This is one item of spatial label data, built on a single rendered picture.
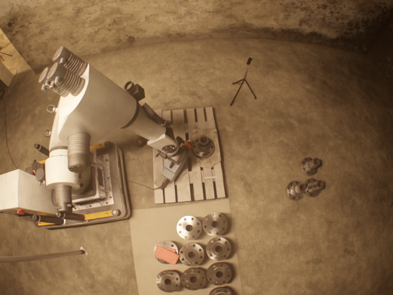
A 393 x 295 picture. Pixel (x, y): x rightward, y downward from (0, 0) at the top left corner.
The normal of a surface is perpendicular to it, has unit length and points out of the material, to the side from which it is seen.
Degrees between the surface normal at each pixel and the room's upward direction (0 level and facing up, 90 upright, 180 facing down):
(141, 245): 0
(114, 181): 0
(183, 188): 0
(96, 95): 78
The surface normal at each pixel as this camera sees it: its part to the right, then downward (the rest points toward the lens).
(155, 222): -0.01, -0.37
